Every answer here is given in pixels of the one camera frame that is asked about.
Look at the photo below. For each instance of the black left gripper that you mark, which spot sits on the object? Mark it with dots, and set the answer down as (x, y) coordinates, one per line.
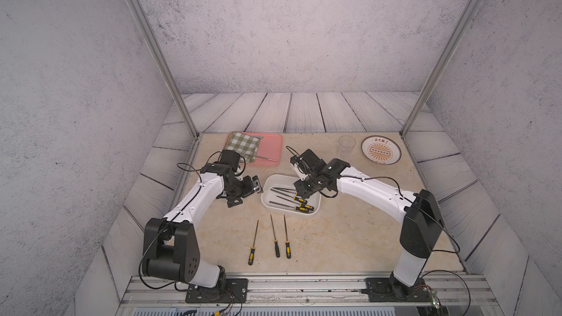
(249, 189)

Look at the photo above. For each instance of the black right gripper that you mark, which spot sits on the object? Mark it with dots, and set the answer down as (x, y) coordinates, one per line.
(298, 187)

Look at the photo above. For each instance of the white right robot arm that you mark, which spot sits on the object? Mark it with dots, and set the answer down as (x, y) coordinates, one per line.
(418, 213)

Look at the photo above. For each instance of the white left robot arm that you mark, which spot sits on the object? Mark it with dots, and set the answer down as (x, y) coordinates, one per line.
(170, 246)

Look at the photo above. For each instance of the white storage box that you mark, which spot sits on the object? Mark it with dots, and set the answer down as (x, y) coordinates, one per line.
(280, 196)

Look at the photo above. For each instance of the clear plastic cup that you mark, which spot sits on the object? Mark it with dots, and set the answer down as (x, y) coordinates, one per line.
(346, 145)

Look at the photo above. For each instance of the green checkered cloth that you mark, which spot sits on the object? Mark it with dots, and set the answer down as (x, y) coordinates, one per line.
(243, 144)

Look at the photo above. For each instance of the metal utensil on tray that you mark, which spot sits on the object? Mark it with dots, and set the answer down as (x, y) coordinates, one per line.
(266, 158)

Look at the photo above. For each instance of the pink tray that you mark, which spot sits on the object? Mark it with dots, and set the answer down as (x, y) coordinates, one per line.
(269, 146)

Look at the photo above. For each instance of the orange patterned plate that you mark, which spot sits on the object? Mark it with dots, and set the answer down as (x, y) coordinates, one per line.
(381, 150)

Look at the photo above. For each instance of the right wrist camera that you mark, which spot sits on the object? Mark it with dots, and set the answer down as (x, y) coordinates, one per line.
(307, 162)

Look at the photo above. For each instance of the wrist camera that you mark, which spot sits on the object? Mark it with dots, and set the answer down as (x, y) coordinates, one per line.
(307, 162)
(232, 160)

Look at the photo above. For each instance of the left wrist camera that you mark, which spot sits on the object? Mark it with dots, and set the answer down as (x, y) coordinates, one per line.
(232, 160)

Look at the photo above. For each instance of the file tool black handle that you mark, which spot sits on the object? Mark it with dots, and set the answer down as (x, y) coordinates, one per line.
(276, 244)

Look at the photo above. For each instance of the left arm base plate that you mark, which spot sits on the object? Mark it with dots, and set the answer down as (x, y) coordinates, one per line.
(227, 290)

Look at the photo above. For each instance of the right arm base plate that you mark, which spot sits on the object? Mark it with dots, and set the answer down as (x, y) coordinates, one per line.
(388, 289)

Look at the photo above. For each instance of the aluminium mounting rail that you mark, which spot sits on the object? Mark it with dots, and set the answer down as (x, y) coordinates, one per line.
(314, 294)

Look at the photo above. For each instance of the left aluminium frame post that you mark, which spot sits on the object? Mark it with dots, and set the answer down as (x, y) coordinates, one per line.
(155, 50)

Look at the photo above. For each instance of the aluminium frame post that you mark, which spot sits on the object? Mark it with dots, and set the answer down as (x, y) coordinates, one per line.
(466, 16)
(155, 50)

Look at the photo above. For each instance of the right aluminium frame post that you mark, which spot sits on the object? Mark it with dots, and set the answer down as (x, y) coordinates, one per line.
(466, 16)

